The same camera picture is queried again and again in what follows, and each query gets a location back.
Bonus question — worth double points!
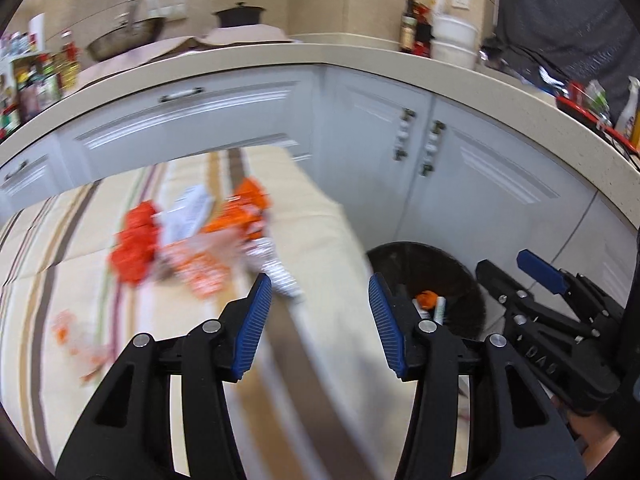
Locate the black trash bin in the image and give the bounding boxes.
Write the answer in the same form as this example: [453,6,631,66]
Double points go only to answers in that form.
[367,242,486,339]

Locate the person's hand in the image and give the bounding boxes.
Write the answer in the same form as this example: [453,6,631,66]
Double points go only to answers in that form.
[567,411,620,474]

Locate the white sachet green text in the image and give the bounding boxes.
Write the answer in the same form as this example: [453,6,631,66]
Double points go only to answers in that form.
[433,296,447,325]

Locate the orange crumpled wrapper near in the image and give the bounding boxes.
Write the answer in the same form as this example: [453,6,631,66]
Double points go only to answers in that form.
[416,290,439,311]

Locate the orange crumpled wrapper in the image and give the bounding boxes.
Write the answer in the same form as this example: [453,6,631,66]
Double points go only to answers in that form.
[202,177,271,240]
[416,290,439,311]

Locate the translucent bag orange print left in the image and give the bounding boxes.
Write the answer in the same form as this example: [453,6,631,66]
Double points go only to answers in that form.
[52,310,111,384]

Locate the translucent bag orange print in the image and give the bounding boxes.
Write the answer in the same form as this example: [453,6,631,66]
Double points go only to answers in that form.
[52,310,111,384]
[160,229,243,298]

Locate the striped tablecloth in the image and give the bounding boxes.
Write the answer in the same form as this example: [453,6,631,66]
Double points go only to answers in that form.
[1,148,414,479]

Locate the translucent bag orange print right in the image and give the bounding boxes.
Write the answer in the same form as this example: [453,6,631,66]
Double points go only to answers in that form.
[160,229,243,298]

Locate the red-orange crumpled plastic bag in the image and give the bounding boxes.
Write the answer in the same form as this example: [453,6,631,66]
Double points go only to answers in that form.
[110,200,160,286]

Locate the red dish rack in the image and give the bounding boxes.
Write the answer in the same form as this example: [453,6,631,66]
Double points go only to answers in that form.
[555,81,639,158]

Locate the white crumpled paper bag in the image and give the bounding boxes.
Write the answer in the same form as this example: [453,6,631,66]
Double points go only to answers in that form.
[154,184,215,247]

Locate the silver foil wrapper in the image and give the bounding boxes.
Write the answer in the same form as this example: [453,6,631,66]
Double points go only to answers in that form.
[244,236,302,298]

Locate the white stacked bowls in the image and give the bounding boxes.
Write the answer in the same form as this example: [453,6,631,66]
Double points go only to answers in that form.
[431,14,478,70]

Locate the orange crumpled wrapper far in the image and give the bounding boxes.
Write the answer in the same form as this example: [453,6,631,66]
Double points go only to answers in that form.
[202,177,271,240]

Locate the person's dark grey shirt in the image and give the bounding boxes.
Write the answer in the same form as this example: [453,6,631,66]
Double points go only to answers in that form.
[482,0,639,122]

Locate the dark soy sauce bottle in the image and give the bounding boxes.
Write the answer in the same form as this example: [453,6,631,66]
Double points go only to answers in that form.
[398,0,418,53]

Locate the beige stove cover cloth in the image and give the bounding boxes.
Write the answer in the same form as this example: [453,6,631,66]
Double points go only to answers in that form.
[72,24,293,91]

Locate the cooking oil bottle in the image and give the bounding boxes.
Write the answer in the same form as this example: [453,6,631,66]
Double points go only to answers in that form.
[56,29,81,93]

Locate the black clay pot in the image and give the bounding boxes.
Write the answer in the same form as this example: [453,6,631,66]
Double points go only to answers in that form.
[213,1,265,28]

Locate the metal wok pan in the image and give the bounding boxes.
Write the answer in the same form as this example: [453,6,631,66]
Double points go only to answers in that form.
[86,0,166,62]

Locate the paper towel roll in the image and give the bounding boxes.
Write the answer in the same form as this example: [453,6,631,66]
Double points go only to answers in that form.
[28,13,46,51]

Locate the cabinet door handle right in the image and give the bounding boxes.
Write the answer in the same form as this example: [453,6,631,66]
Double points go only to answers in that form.
[420,120,446,177]

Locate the cabinet door handle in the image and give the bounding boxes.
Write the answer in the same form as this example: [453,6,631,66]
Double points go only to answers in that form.
[393,108,416,162]
[420,120,446,177]

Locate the cabinet door handle left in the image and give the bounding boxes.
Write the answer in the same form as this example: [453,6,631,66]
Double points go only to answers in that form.
[393,108,416,162]

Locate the drawer handle left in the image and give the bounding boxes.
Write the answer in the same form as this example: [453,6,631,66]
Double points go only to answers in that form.
[4,159,29,181]

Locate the drawer handle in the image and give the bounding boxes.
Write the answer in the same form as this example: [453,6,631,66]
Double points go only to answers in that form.
[158,87,205,103]
[4,159,29,181]

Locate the drawer handle centre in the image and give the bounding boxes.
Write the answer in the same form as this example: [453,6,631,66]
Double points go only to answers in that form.
[158,87,205,103]

